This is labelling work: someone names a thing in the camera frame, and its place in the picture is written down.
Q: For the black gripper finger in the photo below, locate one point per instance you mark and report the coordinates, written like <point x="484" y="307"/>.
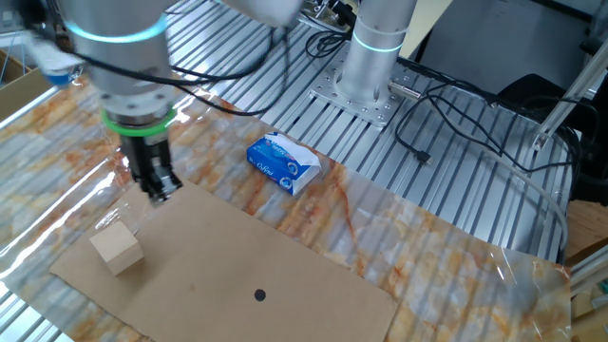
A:
<point x="165" y="185"/>

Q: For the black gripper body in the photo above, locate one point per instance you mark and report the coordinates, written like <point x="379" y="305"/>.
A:
<point x="142" y="157"/>

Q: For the large light wooden block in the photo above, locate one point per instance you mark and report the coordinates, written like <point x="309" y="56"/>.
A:
<point x="116" y="247"/>

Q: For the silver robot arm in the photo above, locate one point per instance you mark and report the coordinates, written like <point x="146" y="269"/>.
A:
<point x="119" y="62"/>

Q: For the brown cardboard sheet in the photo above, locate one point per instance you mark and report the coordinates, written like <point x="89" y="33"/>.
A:
<point x="214" y="247"/>

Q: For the blue white tissue pack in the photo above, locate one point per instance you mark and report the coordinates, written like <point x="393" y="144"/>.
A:
<point x="275" y="164"/>

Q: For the open cardboard box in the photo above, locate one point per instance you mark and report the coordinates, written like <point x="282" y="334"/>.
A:
<point x="19" y="95"/>

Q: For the silver metal fixture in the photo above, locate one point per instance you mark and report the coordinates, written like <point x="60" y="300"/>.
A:
<point x="328" y="12"/>

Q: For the marble pattern plastic sheet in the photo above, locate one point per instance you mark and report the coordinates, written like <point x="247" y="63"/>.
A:
<point x="427" y="266"/>

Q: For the aluminium profile bar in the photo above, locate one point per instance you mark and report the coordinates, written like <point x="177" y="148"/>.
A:
<point x="591" y="275"/>

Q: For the silver table edge rail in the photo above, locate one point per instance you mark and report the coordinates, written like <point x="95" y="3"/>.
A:
<point x="28" y="107"/>

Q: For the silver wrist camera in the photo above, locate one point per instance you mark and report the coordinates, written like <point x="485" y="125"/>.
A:
<point x="52" y="62"/>

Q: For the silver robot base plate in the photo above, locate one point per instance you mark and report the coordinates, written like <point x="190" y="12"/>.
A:
<point x="361" y="111"/>

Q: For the aluminium frame post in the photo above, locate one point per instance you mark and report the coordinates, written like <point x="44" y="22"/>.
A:
<point x="567" y="102"/>

